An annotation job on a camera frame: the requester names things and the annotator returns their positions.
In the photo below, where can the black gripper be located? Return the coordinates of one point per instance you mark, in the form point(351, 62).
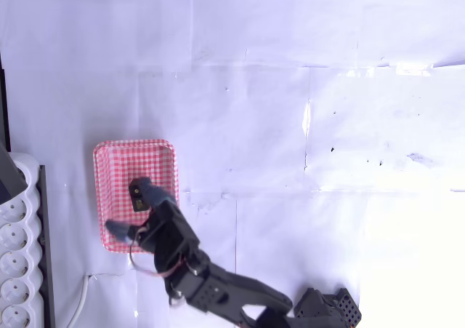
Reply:
point(168, 222)

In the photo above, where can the small black cube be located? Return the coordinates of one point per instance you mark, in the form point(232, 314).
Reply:
point(137, 203)

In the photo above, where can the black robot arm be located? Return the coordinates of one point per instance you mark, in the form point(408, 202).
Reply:
point(225, 291)

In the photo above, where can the red checkered tray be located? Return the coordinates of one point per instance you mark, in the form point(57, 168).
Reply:
point(120, 182)

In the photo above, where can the white power strip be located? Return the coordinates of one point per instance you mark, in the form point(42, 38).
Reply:
point(16, 255)

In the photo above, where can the dark grey box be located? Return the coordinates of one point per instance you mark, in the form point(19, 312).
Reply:
point(9, 179)

